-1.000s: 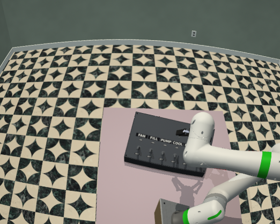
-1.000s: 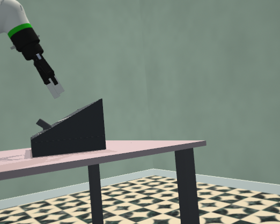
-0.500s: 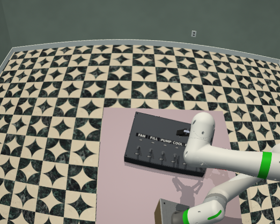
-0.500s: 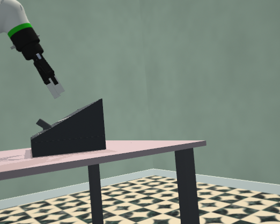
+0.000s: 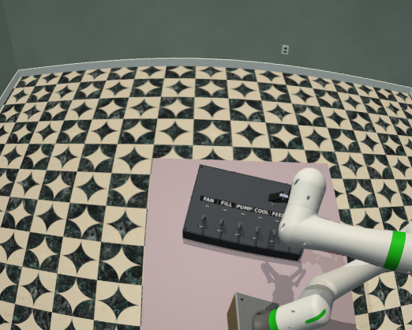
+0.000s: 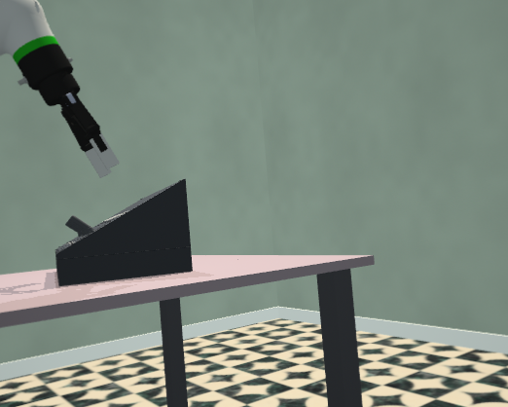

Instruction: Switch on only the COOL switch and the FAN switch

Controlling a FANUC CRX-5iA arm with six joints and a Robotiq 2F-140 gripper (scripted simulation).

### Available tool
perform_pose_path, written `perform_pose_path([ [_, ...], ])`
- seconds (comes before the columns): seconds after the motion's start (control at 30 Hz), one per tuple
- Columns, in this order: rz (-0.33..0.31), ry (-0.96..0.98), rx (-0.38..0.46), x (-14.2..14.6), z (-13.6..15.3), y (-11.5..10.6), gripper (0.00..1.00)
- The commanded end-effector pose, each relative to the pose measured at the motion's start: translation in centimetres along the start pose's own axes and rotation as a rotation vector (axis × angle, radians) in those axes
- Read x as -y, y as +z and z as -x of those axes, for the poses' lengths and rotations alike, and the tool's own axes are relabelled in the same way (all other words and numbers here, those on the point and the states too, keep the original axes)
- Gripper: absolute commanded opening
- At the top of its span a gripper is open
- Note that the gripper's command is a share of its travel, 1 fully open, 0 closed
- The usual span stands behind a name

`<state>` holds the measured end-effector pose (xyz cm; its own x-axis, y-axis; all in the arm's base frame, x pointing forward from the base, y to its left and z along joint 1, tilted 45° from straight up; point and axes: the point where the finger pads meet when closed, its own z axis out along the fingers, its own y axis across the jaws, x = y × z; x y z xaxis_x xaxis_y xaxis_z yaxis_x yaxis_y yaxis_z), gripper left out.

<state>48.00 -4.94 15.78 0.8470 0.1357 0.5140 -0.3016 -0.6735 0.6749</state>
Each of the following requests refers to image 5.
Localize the dark grey switch console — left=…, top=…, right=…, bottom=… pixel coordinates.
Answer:
left=182, top=164, right=303, bottom=261

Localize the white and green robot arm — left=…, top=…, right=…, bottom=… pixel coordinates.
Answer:
left=252, top=167, right=412, bottom=330

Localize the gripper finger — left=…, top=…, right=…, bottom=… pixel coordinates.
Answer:
left=268, top=191, right=288, bottom=206

